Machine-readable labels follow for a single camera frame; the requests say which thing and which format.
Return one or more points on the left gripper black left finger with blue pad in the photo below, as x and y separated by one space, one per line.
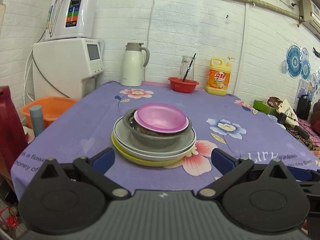
88 170

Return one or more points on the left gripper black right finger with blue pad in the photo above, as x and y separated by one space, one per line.
234 171

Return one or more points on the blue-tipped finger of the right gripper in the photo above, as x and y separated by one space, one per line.
300 174

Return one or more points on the white floral ceramic plate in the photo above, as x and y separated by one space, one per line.
135 148

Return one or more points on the yellow plastic plate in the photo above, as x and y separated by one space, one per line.
149 163

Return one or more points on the stainless steel bowl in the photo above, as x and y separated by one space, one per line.
131 124

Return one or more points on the purple plastic bowl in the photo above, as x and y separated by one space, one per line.
161 117

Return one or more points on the red patterned ceramic bowl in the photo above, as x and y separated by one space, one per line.
153 133

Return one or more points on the purple floral tablecloth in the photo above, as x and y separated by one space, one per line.
219 121

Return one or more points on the black container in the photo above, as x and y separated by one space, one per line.
303 107

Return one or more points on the green box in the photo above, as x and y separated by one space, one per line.
264 108

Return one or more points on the beige printed bag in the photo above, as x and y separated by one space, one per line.
285 108

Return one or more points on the orange plastic basin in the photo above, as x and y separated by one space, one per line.
52 108

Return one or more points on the yellow dish soap bottle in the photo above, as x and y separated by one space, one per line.
219 75

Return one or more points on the red plastic basket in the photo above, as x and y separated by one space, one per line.
179 85

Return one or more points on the white water dispenser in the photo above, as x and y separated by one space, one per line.
68 67

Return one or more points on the white thermos jug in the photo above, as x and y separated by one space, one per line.
136 58

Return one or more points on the blue paper fan decoration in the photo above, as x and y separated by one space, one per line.
293 61

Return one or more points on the clear glass jar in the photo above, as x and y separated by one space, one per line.
184 65

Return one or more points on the white water purifier unit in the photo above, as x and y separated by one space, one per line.
70 19

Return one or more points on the white air conditioner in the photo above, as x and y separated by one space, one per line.
309 12

